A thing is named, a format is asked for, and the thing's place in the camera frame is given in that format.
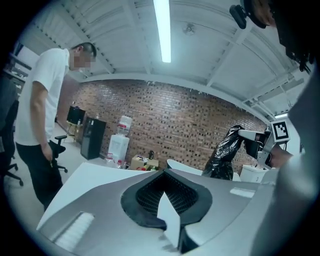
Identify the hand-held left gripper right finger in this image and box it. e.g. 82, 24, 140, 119
163, 168, 277, 256

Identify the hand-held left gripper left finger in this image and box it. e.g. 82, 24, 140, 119
36, 168, 181, 256

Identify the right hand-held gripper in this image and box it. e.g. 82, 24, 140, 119
238, 120, 292, 167

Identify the black plastic garbage bag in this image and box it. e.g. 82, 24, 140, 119
201, 124, 245, 181

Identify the person's right hand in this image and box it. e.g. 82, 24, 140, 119
270, 144, 293, 168

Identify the open cardboard box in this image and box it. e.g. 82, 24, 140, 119
130, 154, 160, 172

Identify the white water dispenser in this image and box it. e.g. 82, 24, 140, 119
107, 134, 131, 161

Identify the black office chair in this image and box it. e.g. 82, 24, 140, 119
0, 98, 25, 188
48, 134, 69, 174

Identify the black cabinet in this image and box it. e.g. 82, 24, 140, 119
80, 116, 107, 161

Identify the wooden easel stand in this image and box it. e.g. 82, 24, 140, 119
65, 120, 85, 144

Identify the clear water dispenser bottle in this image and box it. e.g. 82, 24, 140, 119
117, 115, 133, 138

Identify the black monitor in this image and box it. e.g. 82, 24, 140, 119
66, 105, 87, 126

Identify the black head-worn camera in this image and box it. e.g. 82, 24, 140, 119
229, 0, 276, 30

